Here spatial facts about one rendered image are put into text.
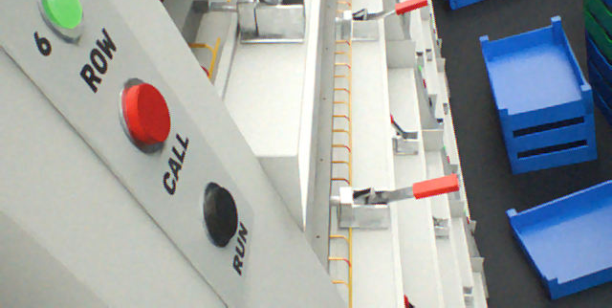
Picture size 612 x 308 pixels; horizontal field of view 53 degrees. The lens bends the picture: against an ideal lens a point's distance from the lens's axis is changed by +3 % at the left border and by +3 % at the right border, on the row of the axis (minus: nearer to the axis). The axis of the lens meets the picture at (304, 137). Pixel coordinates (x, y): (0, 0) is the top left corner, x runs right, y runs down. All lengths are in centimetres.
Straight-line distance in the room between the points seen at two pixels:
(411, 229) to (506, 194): 93
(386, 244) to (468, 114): 140
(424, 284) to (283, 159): 48
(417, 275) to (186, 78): 54
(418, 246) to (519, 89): 100
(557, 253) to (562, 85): 42
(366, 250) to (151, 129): 35
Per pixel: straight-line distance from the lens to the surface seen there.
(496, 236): 158
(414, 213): 76
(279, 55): 37
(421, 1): 69
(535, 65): 174
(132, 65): 17
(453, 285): 93
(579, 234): 157
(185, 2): 38
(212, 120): 21
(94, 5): 16
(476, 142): 180
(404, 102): 90
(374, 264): 49
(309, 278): 27
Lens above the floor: 128
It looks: 39 degrees down
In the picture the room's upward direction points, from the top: 27 degrees counter-clockwise
